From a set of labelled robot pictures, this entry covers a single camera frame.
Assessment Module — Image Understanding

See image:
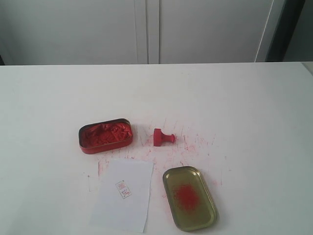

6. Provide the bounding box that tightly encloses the gold metal tin lid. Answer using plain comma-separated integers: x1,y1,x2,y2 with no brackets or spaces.
162,166,218,232

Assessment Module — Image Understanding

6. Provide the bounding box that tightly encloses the red plastic stamp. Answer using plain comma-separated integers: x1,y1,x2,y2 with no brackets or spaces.
153,128,176,146

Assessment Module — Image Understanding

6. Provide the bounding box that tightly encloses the white paper sheet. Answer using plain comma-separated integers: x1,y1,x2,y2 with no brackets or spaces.
90,159,154,233

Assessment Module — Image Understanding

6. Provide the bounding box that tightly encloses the white cabinet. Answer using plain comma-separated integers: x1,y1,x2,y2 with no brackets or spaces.
0,0,284,65

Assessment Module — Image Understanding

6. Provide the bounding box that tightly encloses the red ink pad tin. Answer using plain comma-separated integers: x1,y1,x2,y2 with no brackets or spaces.
78,118,134,154

